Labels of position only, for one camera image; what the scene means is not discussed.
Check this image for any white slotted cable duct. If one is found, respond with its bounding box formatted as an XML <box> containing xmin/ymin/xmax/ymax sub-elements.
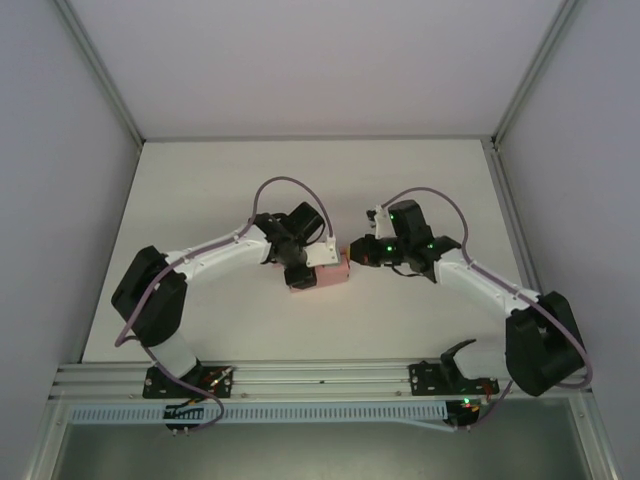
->
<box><xmin>69</xmin><ymin>403</ymin><xmax>449</xmax><ymax>426</ymax></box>

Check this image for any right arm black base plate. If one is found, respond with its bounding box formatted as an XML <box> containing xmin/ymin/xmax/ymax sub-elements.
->
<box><xmin>408</xmin><ymin>363</ymin><xmax>500</xmax><ymax>396</ymax></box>

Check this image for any black controller board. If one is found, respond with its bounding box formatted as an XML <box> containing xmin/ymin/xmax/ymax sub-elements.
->
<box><xmin>447</xmin><ymin>397</ymin><xmax>484</xmax><ymax>432</ymax></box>
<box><xmin>163</xmin><ymin>403</ymin><xmax>207</xmax><ymax>437</ymax></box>

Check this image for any right black controller board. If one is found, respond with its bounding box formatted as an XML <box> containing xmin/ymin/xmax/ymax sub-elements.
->
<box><xmin>447</xmin><ymin>397</ymin><xmax>484</xmax><ymax>432</ymax></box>

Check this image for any right aluminium frame post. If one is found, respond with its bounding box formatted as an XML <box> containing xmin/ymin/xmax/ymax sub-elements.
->
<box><xmin>492</xmin><ymin>0</ymin><xmax>584</xmax><ymax>151</ymax></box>

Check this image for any left black controller board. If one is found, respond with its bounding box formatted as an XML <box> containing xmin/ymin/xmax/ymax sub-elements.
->
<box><xmin>163</xmin><ymin>403</ymin><xmax>207</xmax><ymax>437</ymax></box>

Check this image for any aluminium side rail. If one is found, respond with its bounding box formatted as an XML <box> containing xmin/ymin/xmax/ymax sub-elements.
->
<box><xmin>482</xmin><ymin>139</ymin><xmax>564</xmax><ymax>357</ymax></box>

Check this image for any left aluminium frame post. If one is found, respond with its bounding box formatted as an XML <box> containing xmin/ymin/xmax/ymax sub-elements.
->
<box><xmin>52</xmin><ymin>0</ymin><xmax>146</xmax><ymax>147</ymax></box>

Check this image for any pink cloth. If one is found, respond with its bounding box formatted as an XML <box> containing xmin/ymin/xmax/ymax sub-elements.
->
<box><xmin>291</xmin><ymin>244</ymin><xmax>351</xmax><ymax>296</ymax></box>

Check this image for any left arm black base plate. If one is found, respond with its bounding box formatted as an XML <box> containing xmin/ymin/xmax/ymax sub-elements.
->
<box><xmin>143</xmin><ymin>366</ymin><xmax>235</xmax><ymax>400</ymax></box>

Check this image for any grey metal panel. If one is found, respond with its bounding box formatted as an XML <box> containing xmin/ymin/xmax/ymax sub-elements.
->
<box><xmin>49</xmin><ymin>394</ymin><xmax>601</xmax><ymax>480</ymax></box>

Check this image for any aluminium mounting rail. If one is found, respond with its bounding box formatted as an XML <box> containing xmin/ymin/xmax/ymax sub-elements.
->
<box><xmin>49</xmin><ymin>354</ymin><xmax>586</xmax><ymax>401</ymax></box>

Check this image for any aluminium frame post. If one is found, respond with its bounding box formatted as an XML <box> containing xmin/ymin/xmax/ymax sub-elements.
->
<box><xmin>492</xmin><ymin>0</ymin><xmax>584</xmax><ymax>151</ymax></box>
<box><xmin>52</xmin><ymin>0</ymin><xmax>146</xmax><ymax>147</ymax></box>

